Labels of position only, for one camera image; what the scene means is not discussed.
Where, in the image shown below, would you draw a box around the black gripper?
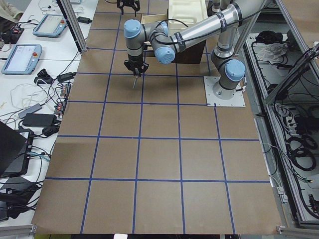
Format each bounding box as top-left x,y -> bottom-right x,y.
124,60 -> 149,76
117,0 -> 140,11

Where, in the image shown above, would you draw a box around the grey orange scissors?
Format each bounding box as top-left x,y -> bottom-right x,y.
133,68 -> 140,88

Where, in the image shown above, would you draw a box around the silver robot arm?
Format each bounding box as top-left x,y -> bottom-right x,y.
124,0 -> 266,90

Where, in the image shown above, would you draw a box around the dark wooden drawer cabinet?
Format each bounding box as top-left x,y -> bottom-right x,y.
144,41 -> 206,64

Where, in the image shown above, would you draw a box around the white plastic tray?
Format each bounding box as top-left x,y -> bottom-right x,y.
168,0 -> 207,27

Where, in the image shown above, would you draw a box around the upper blue teach pendant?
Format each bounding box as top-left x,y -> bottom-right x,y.
32,14 -> 67,38

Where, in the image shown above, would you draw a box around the blue teach pendant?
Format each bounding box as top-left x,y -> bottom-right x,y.
32,14 -> 67,38
1,44 -> 42,75

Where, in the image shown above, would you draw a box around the black power adapter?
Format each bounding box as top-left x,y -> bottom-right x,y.
22,113 -> 57,127

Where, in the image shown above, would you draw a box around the lower blue teach pendant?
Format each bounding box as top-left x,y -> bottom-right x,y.
1,44 -> 42,75

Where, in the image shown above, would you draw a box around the white crumpled cloth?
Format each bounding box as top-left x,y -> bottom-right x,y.
257,43 -> 288,64

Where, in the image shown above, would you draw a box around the black laptop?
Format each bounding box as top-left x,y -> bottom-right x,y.
0,123 -> 33,178

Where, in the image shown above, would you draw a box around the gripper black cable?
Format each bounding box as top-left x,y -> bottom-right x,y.
147,19 -> 260,48

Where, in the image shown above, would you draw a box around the aluminium frame post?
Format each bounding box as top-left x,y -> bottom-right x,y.
57,0 -> 87,53

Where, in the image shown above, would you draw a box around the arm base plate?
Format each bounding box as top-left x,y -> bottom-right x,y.
204,76 -> 246,108

